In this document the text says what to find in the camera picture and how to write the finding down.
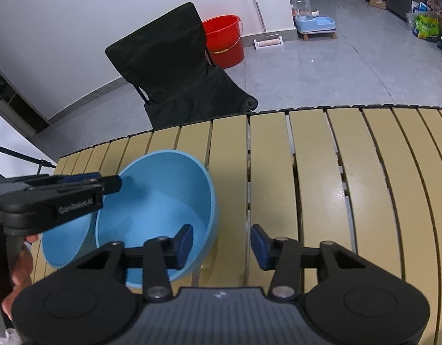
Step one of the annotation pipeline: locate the medium blue bowl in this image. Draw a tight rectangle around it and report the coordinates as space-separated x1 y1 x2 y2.
41 201 97 269

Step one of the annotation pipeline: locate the blue pet feeder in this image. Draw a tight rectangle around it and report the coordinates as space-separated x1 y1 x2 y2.
290 0 338 41

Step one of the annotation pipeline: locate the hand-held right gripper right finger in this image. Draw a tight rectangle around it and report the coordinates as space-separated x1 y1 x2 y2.
250 224 366 302

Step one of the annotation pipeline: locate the person's left hand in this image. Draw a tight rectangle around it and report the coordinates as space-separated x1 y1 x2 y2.
1 233 40 321

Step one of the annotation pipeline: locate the black folding chair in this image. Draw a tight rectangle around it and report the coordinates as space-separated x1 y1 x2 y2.
105 2 259 130

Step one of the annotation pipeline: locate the large blue bowl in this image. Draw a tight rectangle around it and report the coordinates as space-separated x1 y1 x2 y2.
95 150 219 289

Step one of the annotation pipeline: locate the red bucket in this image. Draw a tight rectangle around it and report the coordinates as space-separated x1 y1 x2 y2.
202 15 245 69

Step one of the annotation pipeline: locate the white floor squeegee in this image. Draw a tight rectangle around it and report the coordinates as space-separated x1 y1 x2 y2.
243 0 283 49

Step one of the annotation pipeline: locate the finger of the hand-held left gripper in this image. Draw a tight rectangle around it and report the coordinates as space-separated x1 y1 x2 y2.
58 175 123 197
24 173 101 187

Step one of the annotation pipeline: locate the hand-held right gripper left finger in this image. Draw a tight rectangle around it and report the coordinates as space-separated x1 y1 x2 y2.
76 224 194 302

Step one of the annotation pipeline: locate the green bag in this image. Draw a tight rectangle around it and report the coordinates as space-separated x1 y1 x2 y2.
413 11 442 42

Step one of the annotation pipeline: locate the black tripod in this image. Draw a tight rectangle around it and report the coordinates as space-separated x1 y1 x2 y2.
0 142 58 181

